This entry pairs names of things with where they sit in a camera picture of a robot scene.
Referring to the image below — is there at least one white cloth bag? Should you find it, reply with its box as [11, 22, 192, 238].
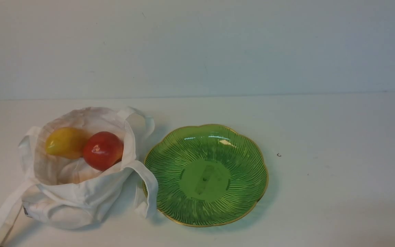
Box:
[0, 107, 158, 247]

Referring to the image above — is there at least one green glass flower plate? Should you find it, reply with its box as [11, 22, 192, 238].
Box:
[144, 124, 269, 228]

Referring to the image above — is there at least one red apple fruit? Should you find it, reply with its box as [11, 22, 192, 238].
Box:
[83, 131, 124, 172]

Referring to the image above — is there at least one yellow mango fruit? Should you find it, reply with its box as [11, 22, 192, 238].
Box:
[45, 127, 90, 160]

